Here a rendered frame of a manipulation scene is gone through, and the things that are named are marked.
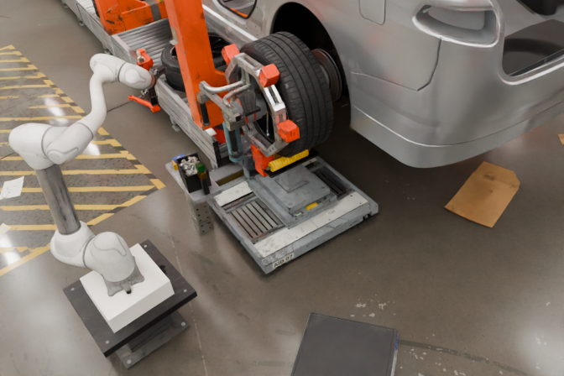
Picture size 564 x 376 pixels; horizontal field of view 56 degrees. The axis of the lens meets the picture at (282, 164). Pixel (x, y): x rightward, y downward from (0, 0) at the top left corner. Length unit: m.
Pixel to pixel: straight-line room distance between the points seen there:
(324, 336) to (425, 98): 1.10
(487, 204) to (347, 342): 1.53
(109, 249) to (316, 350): 1.02
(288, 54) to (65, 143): 1.15
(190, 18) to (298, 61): 0.71
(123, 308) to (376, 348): 1.16
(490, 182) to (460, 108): 1.45
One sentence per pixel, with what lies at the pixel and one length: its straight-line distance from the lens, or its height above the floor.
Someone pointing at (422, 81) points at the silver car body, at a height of 1.22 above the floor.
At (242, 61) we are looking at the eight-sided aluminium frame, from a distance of 2.75.
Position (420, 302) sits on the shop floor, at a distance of 2.95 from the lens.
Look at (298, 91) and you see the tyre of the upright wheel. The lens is 2.62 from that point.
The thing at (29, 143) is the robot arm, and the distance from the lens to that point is 2.33.
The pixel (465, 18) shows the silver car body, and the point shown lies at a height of 1.44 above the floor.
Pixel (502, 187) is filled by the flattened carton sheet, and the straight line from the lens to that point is 3.67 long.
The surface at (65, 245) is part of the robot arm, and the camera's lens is 2.64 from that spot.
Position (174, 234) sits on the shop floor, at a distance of 3.45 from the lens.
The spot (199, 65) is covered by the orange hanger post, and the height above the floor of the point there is 0.96.
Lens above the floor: 2.34
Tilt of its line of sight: 38 degrees down
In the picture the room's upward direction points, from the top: 7 degrees counter-clockwise
